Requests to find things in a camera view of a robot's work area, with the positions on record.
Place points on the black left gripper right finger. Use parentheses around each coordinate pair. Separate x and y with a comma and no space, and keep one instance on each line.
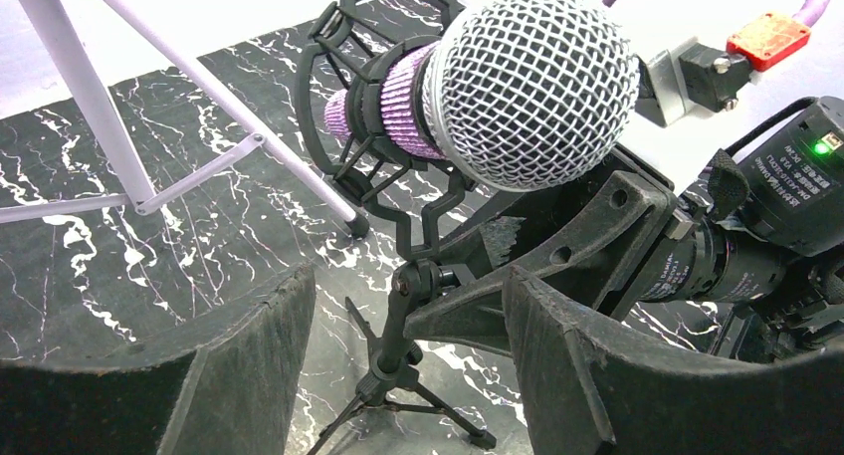
(593,386)

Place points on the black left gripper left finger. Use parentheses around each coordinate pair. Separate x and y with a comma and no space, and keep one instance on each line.
(223,383)

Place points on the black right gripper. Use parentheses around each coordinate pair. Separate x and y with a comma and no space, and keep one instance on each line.
(585,237)

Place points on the black tripod microphone stand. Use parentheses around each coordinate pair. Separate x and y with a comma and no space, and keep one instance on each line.
(392,380)

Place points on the purple tripod music stand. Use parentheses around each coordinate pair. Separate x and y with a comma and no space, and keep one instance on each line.
(48,149)

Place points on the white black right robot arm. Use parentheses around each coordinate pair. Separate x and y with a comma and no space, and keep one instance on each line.
(763,235)

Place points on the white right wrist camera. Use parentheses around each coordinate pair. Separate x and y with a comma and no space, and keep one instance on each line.
(688,76)

